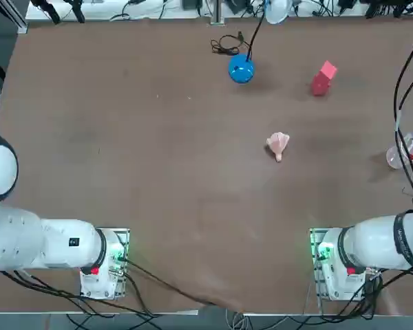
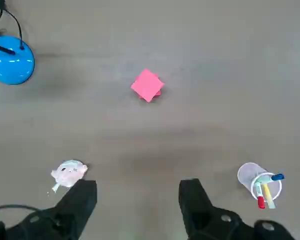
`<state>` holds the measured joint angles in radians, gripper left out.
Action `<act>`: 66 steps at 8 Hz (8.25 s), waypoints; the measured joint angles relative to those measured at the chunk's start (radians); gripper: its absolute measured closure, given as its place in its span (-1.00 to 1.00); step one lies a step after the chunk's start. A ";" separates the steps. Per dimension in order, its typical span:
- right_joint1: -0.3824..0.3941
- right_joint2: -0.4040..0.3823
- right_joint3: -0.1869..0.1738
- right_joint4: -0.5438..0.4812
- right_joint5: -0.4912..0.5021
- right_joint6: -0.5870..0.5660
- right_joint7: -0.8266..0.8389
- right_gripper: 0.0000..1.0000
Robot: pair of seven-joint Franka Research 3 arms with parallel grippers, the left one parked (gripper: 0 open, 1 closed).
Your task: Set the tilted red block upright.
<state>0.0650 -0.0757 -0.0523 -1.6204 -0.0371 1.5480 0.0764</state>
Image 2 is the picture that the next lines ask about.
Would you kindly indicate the clear plastic cup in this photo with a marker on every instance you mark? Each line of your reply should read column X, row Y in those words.
column 247, row 175

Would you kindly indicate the yellow marker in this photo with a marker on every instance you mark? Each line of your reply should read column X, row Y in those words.
column 268, row 196

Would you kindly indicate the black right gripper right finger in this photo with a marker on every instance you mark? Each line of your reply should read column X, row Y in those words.
column 197, row 207

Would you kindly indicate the blue desk lamp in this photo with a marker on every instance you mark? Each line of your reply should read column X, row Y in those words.
column 12, row 67

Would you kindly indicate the tall red block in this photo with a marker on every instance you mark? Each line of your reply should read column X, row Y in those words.
column 147, row 85

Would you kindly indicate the blue capped marker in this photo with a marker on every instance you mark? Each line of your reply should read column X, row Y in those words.
column 277, row 177

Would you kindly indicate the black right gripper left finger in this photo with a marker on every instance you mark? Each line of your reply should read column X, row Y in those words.
column 72, row 207

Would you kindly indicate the red capped marker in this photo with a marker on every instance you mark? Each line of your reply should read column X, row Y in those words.
column 260, row 197

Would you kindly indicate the pink plush toy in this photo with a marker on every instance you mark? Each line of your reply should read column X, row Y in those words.
column 67, row 175

